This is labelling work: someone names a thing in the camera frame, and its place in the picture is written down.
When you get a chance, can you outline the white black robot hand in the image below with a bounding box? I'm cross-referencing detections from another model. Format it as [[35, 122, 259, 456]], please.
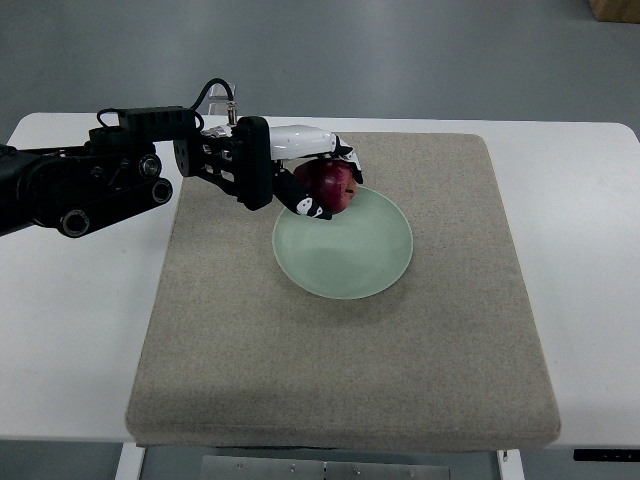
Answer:
[[197, 116, 363, 220]]

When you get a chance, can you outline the red apple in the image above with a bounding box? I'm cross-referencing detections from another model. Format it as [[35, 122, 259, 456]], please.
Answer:
[[293, 159, 358, 214]]

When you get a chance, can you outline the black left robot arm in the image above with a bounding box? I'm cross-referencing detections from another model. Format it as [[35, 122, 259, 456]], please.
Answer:
[[1, 106, 204, 238]]

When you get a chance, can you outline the green round plate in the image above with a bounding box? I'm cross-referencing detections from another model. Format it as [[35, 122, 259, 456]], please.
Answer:
[[272, 188, 414, 300]]

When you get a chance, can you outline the clear plastic floor piece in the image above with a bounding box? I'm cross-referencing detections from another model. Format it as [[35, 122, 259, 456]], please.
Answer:
[[208, 82, 236, 101]]

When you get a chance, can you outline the beige fabric cushion mat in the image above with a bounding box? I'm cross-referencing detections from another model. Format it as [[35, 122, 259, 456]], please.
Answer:
[[125, 132, 561, 452]]

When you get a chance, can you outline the white table leg left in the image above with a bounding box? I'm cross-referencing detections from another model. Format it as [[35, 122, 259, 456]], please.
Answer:
[[114, 443, 146, 480]]

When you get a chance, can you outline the white table leg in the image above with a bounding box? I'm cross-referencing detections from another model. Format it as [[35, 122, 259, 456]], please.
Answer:
[[497, 449, 525, 480], [114, 443, 146, 480]]

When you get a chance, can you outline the cardboard box corner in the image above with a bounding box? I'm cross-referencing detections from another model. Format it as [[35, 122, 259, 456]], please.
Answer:
[[588, 0, 640, 24]]

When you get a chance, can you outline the white table leg right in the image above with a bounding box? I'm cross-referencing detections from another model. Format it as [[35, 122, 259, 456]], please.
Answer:
[[497, 449, 525, 480]]

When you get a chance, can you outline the black table control panel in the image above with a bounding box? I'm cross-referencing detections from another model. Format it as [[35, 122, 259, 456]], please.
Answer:
[[573, 449, 640, 463]]

